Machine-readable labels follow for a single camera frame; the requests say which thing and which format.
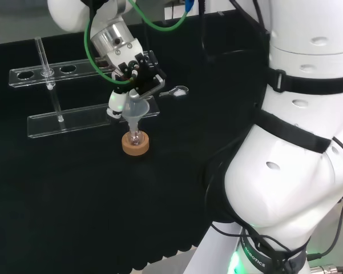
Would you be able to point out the black cloth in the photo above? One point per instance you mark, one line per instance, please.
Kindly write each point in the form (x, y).
(74, 199)

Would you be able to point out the translucent plastic funnel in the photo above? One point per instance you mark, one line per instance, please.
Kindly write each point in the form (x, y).
(135, 109)

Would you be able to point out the clear weighing funnel with powder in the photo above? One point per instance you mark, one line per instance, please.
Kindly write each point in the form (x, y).
(178, 91)

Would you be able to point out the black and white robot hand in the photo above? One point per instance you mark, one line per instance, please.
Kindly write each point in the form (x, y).
(125, 58)

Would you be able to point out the blue connector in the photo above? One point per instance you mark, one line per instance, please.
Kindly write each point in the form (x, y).
(189, 5)

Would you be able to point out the clear acrylic funnel stand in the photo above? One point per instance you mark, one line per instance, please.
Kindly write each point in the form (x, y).
(82, 118)

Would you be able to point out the glass round-bottom flask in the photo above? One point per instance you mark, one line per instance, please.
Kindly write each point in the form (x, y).
(135, 139)

